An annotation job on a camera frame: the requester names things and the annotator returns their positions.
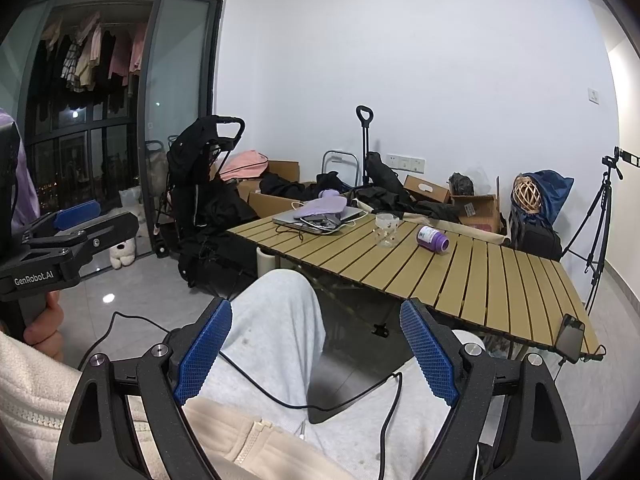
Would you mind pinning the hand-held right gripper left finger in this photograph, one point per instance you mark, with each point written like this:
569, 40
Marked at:
205, 355

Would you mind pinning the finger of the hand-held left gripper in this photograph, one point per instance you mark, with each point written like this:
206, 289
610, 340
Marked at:
112, 230
77, 213

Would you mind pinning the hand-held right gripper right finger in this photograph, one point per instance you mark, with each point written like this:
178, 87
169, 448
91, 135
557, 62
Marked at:
430, 360

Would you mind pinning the person's left forearm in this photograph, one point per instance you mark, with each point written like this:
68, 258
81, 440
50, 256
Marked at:
27, 365

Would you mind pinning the person's left hand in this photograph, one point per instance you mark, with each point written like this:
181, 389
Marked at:
47, 327

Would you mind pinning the white plush toy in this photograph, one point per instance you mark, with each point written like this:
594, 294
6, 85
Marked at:
122, 255

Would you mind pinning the white plastic bag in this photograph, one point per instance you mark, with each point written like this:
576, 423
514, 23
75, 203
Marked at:
131, 197

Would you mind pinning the purple garment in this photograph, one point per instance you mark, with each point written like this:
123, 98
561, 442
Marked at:
22, 180

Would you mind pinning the person's left leg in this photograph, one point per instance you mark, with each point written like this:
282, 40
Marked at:
280, 320

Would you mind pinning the person's leg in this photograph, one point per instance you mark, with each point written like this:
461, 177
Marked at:
350, 440
280, 320

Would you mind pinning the cream zip jacket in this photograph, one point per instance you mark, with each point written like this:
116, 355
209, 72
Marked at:
235, 440

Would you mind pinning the tan slatted folding table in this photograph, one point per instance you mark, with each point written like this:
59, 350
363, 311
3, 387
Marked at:
500, 280

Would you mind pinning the black stroller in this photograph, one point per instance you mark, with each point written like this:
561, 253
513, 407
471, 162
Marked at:
195, 160

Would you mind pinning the white cylinder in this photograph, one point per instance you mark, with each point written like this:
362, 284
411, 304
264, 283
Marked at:
265, 264

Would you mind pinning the person's right leg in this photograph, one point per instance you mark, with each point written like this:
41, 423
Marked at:
350, 440

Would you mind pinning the purple bottle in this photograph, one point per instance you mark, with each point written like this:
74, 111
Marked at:
434, 239

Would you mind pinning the clear glass cup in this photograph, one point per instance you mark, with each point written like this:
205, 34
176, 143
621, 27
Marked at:
386, 232

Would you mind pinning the black smartphone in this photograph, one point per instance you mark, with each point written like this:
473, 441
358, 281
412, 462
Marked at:
570, 337

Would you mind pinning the pink cloth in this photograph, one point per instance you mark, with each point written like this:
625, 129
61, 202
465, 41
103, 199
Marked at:
245, 162

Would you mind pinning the black clothes pile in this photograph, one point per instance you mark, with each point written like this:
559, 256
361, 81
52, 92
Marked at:
430, 210
285, 187

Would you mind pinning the sliding glass door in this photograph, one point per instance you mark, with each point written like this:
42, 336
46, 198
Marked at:
175, 85

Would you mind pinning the cardboard box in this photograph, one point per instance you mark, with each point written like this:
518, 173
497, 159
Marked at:
425, 190
270, 205
282, 167
475, 207

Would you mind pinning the row of hanging clothes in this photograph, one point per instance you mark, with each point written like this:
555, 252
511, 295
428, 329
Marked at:
90, 55

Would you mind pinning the black bag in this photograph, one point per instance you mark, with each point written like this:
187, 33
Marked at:
537, 240

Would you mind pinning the silver laptop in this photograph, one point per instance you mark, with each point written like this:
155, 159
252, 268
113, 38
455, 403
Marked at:
300, 221

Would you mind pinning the dark camouflage bag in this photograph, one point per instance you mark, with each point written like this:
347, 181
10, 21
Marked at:
461, 184

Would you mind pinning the purple cloth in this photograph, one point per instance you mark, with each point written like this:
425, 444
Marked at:
320, 206

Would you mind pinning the wicker ball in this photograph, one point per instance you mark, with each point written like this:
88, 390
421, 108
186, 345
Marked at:
526, 197

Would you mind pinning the black folding wagon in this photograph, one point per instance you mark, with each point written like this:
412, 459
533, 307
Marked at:
375, 170

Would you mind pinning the blue backpack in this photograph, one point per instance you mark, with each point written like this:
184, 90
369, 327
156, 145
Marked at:
555, 195

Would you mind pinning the black tripod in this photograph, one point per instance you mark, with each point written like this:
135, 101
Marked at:
597, 230

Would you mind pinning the white wall outlet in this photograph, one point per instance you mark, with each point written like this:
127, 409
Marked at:
418, 164
404, 162
392, 160

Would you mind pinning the grey metal frame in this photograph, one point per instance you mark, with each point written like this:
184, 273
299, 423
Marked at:
356, 170

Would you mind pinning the black camera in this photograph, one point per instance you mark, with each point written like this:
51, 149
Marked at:
617, 160

